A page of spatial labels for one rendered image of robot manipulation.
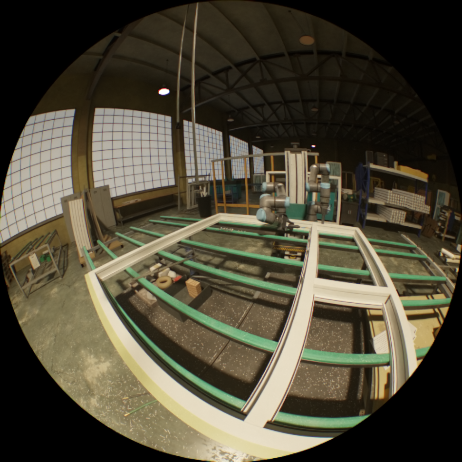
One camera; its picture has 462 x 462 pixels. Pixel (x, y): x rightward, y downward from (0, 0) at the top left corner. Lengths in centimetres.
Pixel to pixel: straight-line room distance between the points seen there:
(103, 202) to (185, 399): 725
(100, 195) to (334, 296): 745
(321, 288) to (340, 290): 8
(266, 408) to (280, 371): 10
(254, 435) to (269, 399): 10
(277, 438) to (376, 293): 59
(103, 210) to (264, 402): 735
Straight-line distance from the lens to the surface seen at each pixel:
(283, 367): 41
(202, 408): 40
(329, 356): 54
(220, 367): 78
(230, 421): 39
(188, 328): 91
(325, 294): 67
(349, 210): 493
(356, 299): 72
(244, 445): 40
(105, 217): 739
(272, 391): 40
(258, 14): 808
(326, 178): 202
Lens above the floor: 132
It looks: 20 degrees down
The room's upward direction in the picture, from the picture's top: 4 degrees counter-clockwise
